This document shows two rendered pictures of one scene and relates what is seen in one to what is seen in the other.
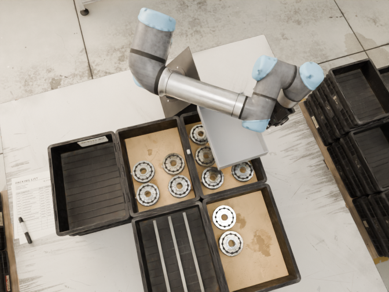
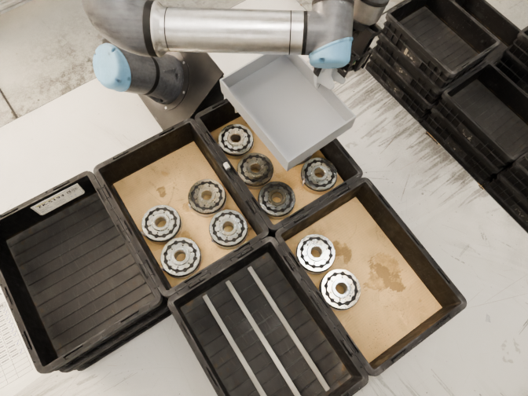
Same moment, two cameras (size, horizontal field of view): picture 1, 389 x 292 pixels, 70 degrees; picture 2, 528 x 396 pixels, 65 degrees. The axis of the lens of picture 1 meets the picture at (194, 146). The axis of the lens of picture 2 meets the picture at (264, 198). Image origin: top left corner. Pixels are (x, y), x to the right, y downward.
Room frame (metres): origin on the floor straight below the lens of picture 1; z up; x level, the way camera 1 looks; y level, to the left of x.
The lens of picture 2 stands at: (-0.12, 0.10, 1.91)
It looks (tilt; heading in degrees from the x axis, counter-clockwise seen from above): 68 degrees down; 338
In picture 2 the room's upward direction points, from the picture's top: 6 degrees clockwise
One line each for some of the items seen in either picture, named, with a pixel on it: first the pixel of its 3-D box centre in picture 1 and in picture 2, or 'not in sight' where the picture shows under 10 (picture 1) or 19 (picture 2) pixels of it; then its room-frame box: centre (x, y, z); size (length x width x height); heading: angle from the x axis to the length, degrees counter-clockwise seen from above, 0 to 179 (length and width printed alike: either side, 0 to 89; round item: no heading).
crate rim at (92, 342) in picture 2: (87, 181); (68, 263); (0.21, 0.45, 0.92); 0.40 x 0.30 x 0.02; 17
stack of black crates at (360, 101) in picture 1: (345, 105); (422, 63); (0.92, -1.04, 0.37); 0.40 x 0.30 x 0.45; 21
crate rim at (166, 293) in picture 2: (156, 164); (179, 201); (0.30, 0.16, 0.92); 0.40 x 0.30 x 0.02; 17
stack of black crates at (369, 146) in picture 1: (369, 160); (479, 129); (0.54, -1.18, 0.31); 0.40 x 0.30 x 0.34; 21
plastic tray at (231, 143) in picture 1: (231, 130); (286, 103); (0.41, -0.14, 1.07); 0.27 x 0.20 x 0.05; 20
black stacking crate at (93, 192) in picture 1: (91, 183); (77, 268); (0.21, 0.45, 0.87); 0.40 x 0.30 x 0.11; 17
